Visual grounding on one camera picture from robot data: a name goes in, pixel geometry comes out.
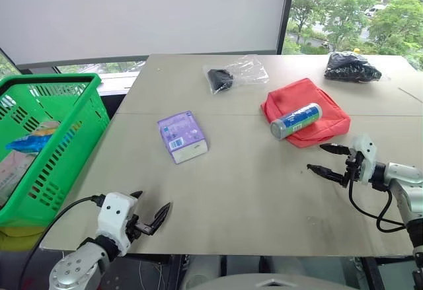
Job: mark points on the white car outside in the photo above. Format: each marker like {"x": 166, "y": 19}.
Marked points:
{"x": 375, "y": 10}

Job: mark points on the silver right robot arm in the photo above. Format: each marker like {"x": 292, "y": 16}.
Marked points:
{"x": 406, "y": 177}

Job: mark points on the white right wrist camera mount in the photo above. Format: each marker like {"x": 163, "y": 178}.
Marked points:
{"x": 366, "y": 154}

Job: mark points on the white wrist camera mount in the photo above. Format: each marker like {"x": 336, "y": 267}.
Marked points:
{"x": 114, "y": 217}
{"x": 366, "y": 154}

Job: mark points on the blue snack bag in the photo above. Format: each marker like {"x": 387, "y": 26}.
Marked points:
{"x": 29, "y": 141}

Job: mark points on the white roller blind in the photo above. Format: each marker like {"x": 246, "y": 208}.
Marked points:
{"x": 138, "y": 12}

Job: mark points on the pink and white box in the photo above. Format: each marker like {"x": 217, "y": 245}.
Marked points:
{"x": 13, "y": 171}

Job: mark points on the green plastic shopping basket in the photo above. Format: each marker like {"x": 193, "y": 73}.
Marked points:
{"x": 82, "y": 128}

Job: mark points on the blue green bag roll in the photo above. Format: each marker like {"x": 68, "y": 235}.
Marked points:
{"x": 297, "y": 120}

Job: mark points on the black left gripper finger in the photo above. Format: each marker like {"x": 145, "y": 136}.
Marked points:
{"x": 161, "y": 217}
{"x": 136, "y": 194}

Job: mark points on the clear bag with black item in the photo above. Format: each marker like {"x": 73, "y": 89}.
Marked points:
{"x": 219, "y": 80}

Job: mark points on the white window sill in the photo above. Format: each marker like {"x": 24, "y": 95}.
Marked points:
{"x": 119, "y": 83}

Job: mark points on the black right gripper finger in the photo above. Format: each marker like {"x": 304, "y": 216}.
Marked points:
{"x": 337, "y": 149}
{"x": 327, "y": 173}

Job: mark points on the red fabric pouch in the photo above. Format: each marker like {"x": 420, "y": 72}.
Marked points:
{"x": 297, "y": 96}

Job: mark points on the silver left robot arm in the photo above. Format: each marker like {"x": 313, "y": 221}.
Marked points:
{"x": 76, "y": 267}

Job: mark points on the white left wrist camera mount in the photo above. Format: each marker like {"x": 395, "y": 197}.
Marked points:
{"x": 114, "y": 217}

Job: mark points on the dark window frame post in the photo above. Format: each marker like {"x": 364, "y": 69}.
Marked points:
{"x": 285, "y": 12}

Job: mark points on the black plastic bag bundle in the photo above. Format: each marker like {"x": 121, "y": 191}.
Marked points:
{"x": 350, "y": 67}

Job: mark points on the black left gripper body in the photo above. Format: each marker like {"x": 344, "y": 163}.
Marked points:
{"x": 142, "y": 229}

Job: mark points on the purple tissue pack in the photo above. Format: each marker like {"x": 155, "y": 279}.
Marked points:
{"x": 180, "y": 131}

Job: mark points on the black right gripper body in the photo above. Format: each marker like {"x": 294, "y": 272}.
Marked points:
{"x": 353, "y": 167}

